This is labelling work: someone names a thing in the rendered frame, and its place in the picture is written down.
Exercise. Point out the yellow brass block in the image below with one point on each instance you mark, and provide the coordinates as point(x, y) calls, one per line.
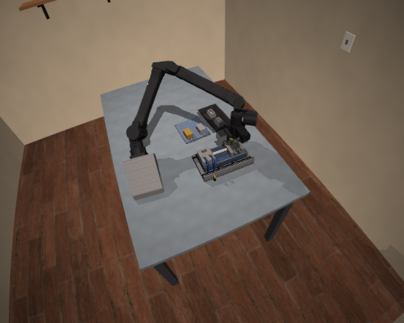
point(188, 133)

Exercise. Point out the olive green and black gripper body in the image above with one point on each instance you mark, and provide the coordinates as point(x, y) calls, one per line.
point(227, 131)

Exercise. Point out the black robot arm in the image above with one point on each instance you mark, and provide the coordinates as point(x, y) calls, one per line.
point(134, 132)

